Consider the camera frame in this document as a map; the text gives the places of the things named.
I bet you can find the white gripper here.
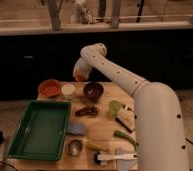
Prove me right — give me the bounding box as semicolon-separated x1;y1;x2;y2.
73;58;92;80

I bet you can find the red apple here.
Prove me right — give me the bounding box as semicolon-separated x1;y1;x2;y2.
75;75;86;82

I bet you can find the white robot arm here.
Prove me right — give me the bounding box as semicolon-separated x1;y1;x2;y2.
73;43;190;171

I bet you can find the white paper cup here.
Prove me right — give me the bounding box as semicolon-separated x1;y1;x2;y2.
61;83;76;99

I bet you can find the green plastic cup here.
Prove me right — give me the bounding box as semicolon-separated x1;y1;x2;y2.
109;100;122;117

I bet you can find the small metal cup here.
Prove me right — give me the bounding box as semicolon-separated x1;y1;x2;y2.
66;139;83;156

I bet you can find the dark brown bowl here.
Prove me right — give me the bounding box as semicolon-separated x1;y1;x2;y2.
83;82;104;102

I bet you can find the orange bowl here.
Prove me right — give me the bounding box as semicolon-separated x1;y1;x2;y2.
38;79;61;97

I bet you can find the bunch of dark grapes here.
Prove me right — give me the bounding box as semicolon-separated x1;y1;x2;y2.
75;106;99;117

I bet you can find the blue sponge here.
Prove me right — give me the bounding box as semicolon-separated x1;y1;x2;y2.
67;123;86;135

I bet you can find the green cucumber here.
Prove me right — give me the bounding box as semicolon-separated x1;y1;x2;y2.
113;130;136;146

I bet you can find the green plastic tray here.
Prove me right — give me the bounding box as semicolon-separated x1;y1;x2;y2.
7;101;71;161

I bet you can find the white cloth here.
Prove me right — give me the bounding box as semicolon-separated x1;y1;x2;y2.
115;147;137;171

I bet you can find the black handled knife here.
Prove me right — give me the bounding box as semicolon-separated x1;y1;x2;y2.
116;106;134;133

